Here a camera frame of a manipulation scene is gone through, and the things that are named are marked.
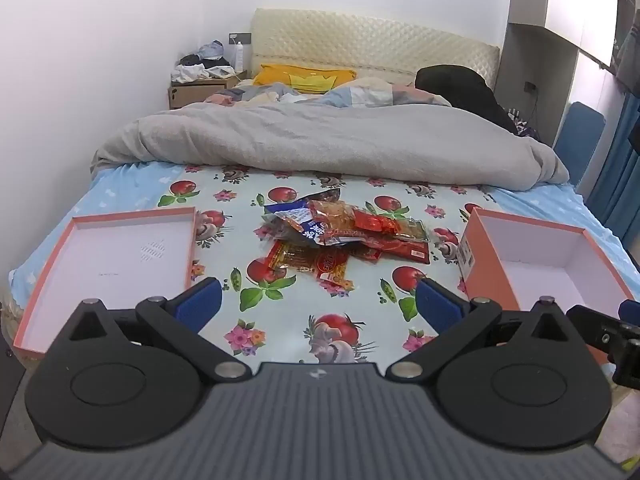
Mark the grey wall socket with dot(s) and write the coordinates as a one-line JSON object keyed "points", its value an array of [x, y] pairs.
{"points": [[240, 37]]}

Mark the brown cardboard box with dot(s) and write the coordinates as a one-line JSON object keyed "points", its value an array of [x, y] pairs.
{"points": [[195, 92]]}

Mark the long red snack packet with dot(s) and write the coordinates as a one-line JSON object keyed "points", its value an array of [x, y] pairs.
{"points": [[395, 250]]}

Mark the blue patterned cloth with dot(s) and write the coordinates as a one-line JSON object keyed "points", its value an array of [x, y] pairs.
{"points": [[520, 122]]}

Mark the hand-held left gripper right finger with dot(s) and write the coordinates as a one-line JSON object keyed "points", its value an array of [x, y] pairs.
{"points": [[432, 305]]}

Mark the pile of clothes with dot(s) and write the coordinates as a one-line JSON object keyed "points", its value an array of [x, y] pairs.
{"points": [[195, 67]]}

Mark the orange red snack packet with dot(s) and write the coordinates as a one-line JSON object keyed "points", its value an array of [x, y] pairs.
{"points": [[330, 267]]}

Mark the blue white snack packet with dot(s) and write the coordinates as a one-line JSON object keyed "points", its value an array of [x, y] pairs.
{"points": [[295, 220]]}

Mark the clear packet of orange snacks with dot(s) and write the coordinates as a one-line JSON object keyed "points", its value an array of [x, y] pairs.
{"points": [[332, 212]]}

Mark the white wall cabinet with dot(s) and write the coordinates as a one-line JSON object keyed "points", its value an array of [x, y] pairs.
{"points": [[530, 60]]}

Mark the cream quilted headboard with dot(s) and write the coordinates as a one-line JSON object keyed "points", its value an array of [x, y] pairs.
{"points": [[375, 45]]}

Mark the grey clear snack packet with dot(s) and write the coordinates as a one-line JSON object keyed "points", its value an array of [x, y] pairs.
{"points": [[276, 229]]}

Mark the shiny red snack packet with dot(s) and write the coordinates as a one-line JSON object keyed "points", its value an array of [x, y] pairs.
{"points": [[377, 222]]}

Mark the dark brown snack packet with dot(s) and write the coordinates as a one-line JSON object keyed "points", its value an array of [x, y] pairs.
{"points": [[325, 194]]}

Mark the clear yellowish snack packet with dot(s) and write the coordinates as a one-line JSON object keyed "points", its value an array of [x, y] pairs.
{"points": [[414, 230]]}

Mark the black hanging coat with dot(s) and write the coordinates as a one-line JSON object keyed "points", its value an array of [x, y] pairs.
{"points": [[630, 60]]}

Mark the dark wall socket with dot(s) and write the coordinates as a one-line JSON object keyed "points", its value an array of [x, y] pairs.
{"points": [[530, 86]]}

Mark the white bottle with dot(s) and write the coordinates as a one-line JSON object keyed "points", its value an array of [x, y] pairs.
{"points": [[239, 57]]}

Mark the blue curtain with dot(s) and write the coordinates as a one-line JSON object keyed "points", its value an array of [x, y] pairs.
{"points": [[620, 185]]}

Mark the blue covered chair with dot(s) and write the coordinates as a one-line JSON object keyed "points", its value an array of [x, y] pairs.
{"points": [[582, 135]]}

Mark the tomato print tablecloth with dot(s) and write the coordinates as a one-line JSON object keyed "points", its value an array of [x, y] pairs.
{"points": [[300, 300]]}

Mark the grey blanket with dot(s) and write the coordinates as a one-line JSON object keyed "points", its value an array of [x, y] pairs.
{"points": [[325, 140]]}

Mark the yellow pillow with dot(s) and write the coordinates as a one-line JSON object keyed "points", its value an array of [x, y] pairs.
{"points": [[300, 77]]}

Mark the black clothing heap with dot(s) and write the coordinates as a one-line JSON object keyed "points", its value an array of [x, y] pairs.
{"points": [[460, 90]]}

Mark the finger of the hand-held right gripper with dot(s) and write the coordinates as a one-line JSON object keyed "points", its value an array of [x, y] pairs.
{"points": [[595, 330], [631, 310]]}

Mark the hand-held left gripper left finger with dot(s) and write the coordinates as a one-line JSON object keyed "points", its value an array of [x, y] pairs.
{"points": [[202, 302]]}

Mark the orange cardboard box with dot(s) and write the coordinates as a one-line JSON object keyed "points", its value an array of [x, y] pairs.
{"points": [[540, 280]]}

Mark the orange box lid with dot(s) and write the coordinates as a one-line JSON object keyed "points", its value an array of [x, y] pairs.
{"points": [[100, 260]]}

